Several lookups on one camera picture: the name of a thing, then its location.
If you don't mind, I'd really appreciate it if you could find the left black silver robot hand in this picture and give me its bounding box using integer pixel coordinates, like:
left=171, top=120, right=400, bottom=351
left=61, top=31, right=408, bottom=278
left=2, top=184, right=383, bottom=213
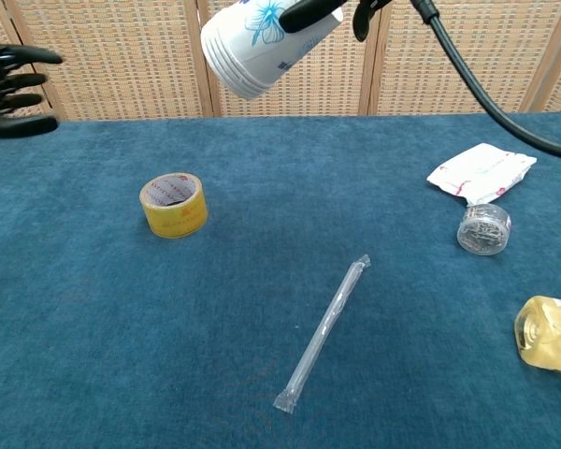
left=0, top=44, right=65, bottom=139

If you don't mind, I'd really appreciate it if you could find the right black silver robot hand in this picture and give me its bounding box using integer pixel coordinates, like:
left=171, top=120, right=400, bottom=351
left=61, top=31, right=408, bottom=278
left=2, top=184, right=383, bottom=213
left=279, top=0, right=394, bottom=42

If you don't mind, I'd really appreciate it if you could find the woven bamboo folding screen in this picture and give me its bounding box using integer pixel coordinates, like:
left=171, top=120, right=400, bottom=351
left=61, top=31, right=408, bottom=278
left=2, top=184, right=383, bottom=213
left=0, top=0, right=561, bottom=122

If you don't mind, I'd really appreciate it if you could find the yellow packing tape roll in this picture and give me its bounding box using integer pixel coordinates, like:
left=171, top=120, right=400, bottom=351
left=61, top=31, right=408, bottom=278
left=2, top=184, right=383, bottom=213
left=138, top=171, right=209, bottom=239

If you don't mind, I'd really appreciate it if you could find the white tissue packet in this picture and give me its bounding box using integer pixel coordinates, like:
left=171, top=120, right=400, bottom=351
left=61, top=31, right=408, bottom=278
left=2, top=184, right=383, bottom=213
left=425, top=142, right=539, bottom=208

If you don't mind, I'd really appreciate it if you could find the clear round paper clip box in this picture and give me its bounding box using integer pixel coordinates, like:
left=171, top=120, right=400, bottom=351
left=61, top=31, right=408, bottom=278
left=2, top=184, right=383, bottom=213
left=456, top=202, right=512, bottom=257

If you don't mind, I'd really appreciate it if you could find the blue carpet table mat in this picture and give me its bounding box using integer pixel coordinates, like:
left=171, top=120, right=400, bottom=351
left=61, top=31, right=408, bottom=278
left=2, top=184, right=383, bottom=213
left=0, top=111, right=561, bottom=449

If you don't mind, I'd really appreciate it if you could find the plastic-wrapped drinking straw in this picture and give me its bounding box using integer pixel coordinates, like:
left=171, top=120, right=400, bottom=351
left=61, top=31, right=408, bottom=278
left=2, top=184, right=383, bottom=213
left=272, top=253, right=372, bottom=414

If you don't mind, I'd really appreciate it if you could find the yellow liquid plastic bottle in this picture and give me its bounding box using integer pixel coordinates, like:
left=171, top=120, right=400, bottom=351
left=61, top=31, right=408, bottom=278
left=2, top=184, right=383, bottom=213
left=514, top=295, right=561, bottom=379

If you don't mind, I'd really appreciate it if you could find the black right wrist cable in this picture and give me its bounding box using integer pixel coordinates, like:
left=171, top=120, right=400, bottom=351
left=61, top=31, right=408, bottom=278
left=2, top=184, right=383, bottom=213
left=409, top=0, right=561, bottom=164

